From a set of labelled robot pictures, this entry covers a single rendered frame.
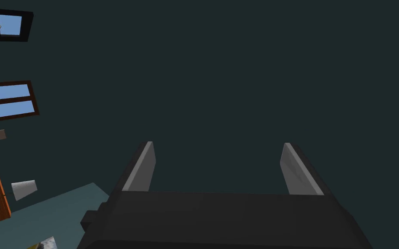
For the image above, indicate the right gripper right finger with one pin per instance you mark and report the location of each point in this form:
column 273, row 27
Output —
column 301, row 173

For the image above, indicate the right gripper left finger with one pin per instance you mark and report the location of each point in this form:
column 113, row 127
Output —
column 140, row 169

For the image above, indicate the brown framed window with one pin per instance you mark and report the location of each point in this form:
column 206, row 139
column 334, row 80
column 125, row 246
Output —
column 10, row 100

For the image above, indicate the black framed window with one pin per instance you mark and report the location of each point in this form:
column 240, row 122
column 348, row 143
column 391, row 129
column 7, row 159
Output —
column 9, row 25

